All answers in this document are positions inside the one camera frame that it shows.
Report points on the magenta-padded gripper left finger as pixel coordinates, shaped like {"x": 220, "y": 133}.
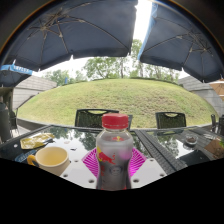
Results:
{"x": 80, "y": 175}

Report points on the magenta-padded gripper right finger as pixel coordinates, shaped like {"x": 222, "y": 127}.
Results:
{"x": 148, "y": 171}

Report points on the clear red-capped drink bottle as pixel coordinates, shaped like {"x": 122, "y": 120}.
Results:
{"x": 113, "y": 153}

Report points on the small dark chair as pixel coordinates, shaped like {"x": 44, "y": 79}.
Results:
{"x": 130, "y": 121}

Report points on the small dark bowl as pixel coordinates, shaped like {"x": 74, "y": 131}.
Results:
{"x": 191, "y": 138}

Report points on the yellow crumpled packet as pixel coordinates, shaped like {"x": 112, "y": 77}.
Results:
{"x": 35, "y": 141}

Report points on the wide black mesh chair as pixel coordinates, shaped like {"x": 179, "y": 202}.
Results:
{"x": 88, "y": 118}

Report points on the blue printed packet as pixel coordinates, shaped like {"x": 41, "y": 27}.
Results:
{"x": 23, "y": 156}

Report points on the brown paper sheet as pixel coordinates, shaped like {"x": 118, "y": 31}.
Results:
{"x": 215, "y": 146}

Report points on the group of dark chairs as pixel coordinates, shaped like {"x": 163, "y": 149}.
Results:
{"x": 218, "y": 124}

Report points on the beige patio umbrella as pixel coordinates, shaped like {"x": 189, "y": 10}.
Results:
{"x": 218, "y": 88}

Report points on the blue umbrella with white print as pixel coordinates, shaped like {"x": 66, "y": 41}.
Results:
{"x": 13, "y": 74}

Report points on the navy patio umbrella, blue trim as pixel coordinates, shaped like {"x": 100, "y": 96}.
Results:
{"x": 186, "y": 36}

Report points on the large navy patio umbrella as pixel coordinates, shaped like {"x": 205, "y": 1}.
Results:
{"x": 73, "y": 30}

